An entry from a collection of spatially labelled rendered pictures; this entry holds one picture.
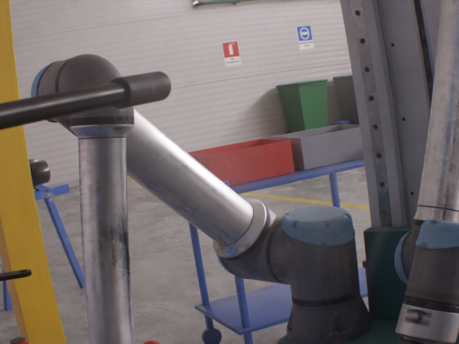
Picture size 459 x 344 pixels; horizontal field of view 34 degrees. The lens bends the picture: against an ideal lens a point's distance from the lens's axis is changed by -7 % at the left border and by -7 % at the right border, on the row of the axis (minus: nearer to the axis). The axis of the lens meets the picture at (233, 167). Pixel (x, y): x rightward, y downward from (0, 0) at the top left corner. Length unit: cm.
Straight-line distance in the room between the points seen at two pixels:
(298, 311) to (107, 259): 50
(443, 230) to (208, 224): 75
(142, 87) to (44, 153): 1088
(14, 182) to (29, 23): 871
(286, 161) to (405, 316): 256
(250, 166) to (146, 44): 882
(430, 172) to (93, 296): 61
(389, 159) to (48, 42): 1014
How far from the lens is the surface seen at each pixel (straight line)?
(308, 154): 359
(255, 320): 354
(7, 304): 527
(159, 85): 67
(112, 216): 133
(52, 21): 1167
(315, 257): 160
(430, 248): 101
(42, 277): 301
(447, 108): 121
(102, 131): 132
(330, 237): 159
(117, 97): 63
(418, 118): 169
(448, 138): 120
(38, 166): 498
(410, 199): 173
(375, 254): 170
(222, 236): 168
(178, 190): 158
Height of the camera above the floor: 135
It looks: 7 degrees down
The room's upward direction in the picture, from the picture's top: 8 degrees counter-clockwise
